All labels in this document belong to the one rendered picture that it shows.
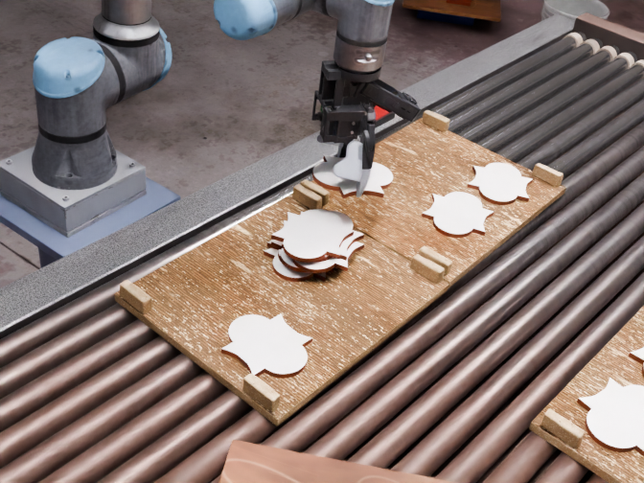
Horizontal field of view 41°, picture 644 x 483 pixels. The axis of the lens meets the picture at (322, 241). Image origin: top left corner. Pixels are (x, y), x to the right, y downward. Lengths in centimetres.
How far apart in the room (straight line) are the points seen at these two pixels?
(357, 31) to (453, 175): 53
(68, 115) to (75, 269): 27
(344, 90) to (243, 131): 226
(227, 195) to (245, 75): 241
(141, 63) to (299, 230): 43
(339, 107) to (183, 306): 39
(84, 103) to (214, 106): 223
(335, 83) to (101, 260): 49
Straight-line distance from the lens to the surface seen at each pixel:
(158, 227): 154
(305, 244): 139
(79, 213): 159
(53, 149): 159
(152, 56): 162
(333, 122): 134
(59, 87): 152
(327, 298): 138
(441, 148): 179
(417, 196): 163
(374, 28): 127
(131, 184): 166
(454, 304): 144
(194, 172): 332
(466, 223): 157
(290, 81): 398
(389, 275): 144
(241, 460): 102
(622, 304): 154
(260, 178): 167
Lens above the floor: 185
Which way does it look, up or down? 38 degrees down
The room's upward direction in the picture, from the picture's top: 7 degrees clockwise
